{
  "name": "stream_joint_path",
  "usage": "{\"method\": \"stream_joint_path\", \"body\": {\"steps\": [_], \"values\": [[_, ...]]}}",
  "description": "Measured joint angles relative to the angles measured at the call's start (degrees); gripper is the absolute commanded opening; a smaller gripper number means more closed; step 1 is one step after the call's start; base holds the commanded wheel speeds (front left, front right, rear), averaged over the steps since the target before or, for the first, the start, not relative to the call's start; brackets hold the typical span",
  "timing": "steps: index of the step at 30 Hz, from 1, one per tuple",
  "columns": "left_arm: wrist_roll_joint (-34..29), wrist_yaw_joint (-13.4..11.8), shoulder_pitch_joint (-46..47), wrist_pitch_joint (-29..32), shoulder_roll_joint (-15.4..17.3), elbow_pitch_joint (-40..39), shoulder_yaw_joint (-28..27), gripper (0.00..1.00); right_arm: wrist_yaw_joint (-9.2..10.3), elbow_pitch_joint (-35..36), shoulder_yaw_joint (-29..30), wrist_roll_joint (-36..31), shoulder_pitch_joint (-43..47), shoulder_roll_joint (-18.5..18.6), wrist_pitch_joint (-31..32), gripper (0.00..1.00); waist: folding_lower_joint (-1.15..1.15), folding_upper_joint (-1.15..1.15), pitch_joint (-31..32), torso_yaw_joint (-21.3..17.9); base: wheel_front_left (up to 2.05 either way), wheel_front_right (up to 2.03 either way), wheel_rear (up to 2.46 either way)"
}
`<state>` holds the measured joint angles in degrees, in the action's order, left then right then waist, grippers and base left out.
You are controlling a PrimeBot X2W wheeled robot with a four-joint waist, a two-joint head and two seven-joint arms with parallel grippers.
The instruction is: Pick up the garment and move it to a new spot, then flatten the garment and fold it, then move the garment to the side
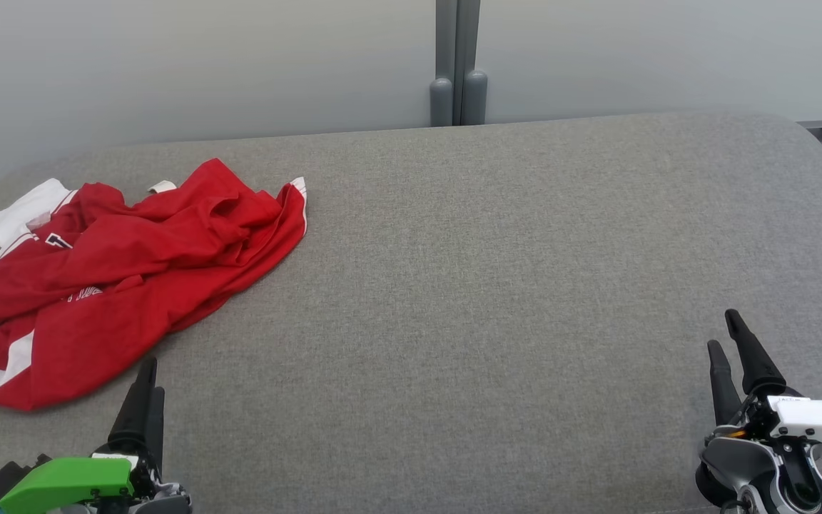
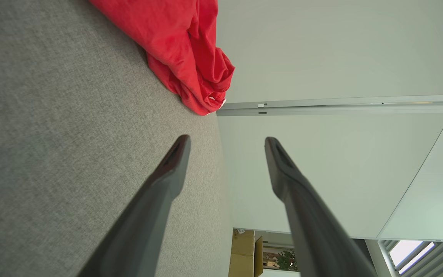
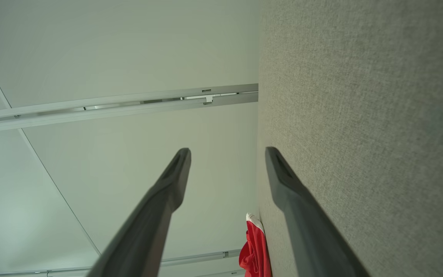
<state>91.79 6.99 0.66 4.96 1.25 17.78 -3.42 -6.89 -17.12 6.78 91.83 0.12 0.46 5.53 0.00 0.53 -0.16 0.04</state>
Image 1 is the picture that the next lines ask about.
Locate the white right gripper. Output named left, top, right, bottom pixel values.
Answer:
left=707, top=309, right=822, bottom=458

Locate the grey double partition post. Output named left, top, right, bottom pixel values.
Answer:
left=430, top=0, right=489, bottom=128

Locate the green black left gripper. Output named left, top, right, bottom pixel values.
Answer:
left=0, top=357, right=192, bottom=514

